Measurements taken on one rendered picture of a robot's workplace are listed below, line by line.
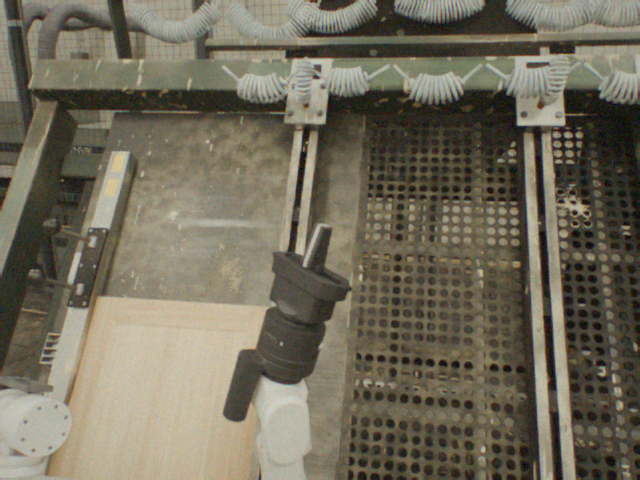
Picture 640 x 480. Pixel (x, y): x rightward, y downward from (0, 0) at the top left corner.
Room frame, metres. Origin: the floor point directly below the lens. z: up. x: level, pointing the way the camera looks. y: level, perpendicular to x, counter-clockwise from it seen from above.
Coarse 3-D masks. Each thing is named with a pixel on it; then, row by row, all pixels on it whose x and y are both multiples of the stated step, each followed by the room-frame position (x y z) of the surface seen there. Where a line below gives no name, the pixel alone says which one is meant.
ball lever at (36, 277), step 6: (36, 270) 1.12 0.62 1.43; (42, 270) 1.13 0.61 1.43; (30, 276) 1.11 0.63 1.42; (36, 276) 1.12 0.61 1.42; (42, 276) 1.12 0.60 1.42; (30, 282) 1.11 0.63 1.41; (36, 282) 1.11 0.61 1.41; (42, 282) 1.12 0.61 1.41; (48, 282) 1.14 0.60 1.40; (54, 282) 1.15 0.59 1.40; (60, 282) 1.16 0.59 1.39; (72, 288) 1.18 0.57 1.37; (78, 288) 1.18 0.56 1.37; (84, 288) 1.19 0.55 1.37; (78, 294) 1.18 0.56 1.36
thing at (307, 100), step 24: (312, 72) 1.28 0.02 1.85; (288, 96) 1.38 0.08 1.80; (312, 96) 1.37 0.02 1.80; (288, 120) 1.34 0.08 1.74; (312, 120) 1.33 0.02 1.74; (312, 144) 1.33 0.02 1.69; (312, 168) 1.29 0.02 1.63; (288, 192) 1.26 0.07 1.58; (312, 192) 1.27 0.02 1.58; (288, 216) 1.22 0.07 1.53; (312, 216) 1.27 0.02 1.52; (288, 240) 1.18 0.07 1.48
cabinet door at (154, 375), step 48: (96, 336) 1.15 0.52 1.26; (144, 336) 1.14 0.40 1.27; (192, 336) 1.13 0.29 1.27; (240, 336) 1.11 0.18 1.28; (96, 384) 1.08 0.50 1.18; (144, 384) 1.07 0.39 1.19; (192, 384) 1.06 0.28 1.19; (96, 432) 1.02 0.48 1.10; (144, 432) 1.01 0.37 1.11; (192, 432) 1.00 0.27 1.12; (240, 432) 0.98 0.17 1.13
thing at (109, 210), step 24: (120, 192) 1.36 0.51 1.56; (96, 216) 1.32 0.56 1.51; (120, 216) 1.35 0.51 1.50; (96, 288) 1.21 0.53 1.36; (72, 312) 1.17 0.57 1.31; (72, 336) 1.14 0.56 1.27; (72, 360) 1.10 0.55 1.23; (48, 384) 1.08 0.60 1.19; (72, 384) 1.08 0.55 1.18; (48, 456) 0.98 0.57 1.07
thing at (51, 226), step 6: (48, 222) 1.19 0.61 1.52; (54, 222) 1.19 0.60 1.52; (60, 222) 1.21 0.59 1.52; (48, 228) 1.18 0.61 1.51; (54, 228) 1.19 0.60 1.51; (60, 228) 1.20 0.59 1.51; (54, 234) 1.20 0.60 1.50; (72, 234) 1.23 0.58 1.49; (78, 234) 1.24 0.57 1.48; (84, 240) 1.25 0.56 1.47; (90, 240) 1.26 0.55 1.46; (96, 240) 1.26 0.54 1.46; (90, 246) 1.25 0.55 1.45; (96, 246) 1.26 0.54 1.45
